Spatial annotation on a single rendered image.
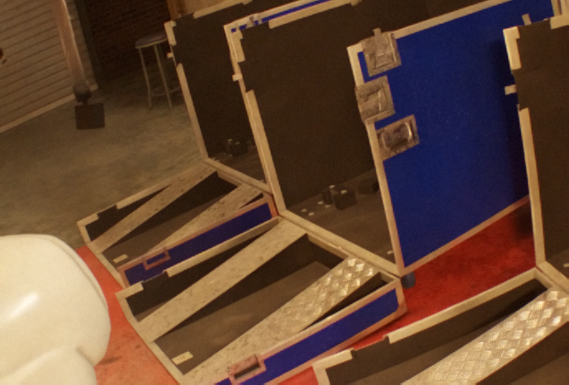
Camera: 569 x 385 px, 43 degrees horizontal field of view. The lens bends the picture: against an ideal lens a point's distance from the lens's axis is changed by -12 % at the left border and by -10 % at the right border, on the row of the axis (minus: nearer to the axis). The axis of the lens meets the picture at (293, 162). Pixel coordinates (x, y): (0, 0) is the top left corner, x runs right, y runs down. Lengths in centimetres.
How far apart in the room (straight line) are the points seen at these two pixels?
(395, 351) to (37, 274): 196
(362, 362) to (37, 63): 619
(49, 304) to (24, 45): 750
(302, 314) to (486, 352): 73
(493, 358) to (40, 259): 181
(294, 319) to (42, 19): 587
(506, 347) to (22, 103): 652
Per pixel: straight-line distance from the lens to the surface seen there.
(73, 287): 55
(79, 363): 55
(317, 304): 268
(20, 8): 799
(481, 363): 223
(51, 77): 810
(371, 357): 239
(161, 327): 303
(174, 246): 344
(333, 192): 324
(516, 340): 225
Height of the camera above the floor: 147
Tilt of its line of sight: 20 degrees down
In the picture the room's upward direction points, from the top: 15 degrees counter-clockwise
